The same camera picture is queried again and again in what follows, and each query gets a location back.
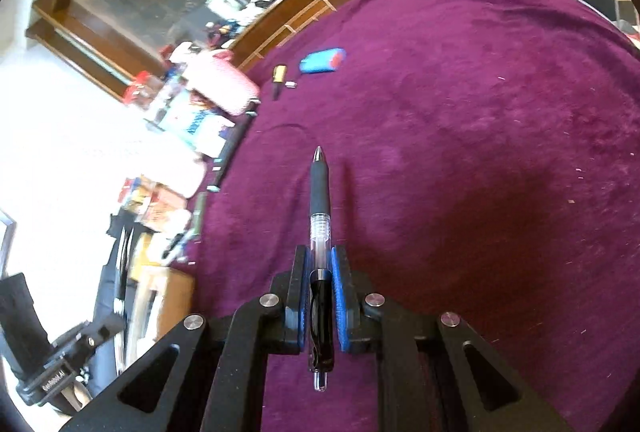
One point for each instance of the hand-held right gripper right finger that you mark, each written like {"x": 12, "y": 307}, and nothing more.
{"x": 341, "y": 307}

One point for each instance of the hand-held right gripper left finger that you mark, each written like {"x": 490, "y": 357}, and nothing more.
{"x": 302, "y": 312}

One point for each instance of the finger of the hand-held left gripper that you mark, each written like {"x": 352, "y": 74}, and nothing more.
{"x": 112, "y": 282}

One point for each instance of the cardboard box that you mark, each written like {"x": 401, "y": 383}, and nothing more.
{"x": 170, "y": 297}

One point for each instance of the black grip retractable gel pen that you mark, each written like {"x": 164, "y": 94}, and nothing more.
{"x": 320, "y": 192}

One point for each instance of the dark green pen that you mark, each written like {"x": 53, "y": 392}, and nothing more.
{"x": 200, "y": 214}

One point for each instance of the black marker teal cap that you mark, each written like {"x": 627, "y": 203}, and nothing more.
{"x": 230, "y": 151}

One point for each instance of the blue white carton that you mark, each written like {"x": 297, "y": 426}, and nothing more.
{"x": 197, "y": 121}

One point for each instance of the clear jar red lid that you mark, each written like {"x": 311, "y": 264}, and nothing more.
{"x": 142, "y": 89}

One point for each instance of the pink knitted bottle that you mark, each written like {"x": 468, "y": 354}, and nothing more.
{"x": 225, "y": 81}

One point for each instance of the small yellow black screwdriver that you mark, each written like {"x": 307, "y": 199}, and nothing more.
{"x": 278, "y": 79}

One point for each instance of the blue battery pack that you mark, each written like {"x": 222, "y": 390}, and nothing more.
{"x": 322, "y": 60}

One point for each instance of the wooden counter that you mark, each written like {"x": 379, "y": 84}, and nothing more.
{"x": 295, "y": 21}

